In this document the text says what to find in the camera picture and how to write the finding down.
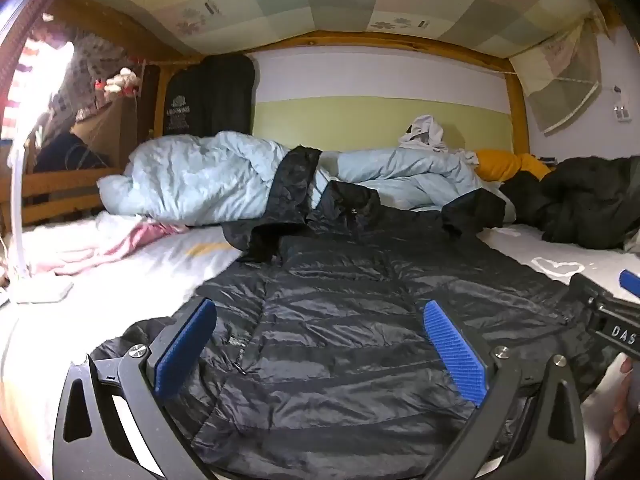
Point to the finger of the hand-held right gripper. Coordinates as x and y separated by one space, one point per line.
587 291
631 281

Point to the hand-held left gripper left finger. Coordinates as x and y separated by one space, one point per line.
185 347

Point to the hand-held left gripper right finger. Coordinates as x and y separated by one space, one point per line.
455 352

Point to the black puffer jacket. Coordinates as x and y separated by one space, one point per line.
340 310

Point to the person's right hand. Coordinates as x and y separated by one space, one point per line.
624 400

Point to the dark green coat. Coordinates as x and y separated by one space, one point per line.
580 195

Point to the pink striped cloth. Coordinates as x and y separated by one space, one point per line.
125 245

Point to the white desk lamp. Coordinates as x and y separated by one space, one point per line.
42 290

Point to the yellow cloth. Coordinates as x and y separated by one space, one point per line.
495 165

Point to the light blue duvet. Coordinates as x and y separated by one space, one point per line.
200 175

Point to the hanging pastel checkered cloth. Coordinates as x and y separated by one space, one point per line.
555 75

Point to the white garment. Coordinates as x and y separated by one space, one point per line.
425 127

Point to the dark blue bag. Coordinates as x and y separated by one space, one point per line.
65 152

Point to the cardboard box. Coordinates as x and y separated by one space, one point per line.
112 130

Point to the black hanging garment bag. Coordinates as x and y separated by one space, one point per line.
215 95

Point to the plush toy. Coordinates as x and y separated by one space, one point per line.
120 82

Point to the plaid cloth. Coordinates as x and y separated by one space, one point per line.
85 70

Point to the white wall socket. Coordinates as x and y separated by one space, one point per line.
622 110

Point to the wooden bunk bed frame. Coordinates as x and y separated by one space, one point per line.
517 110

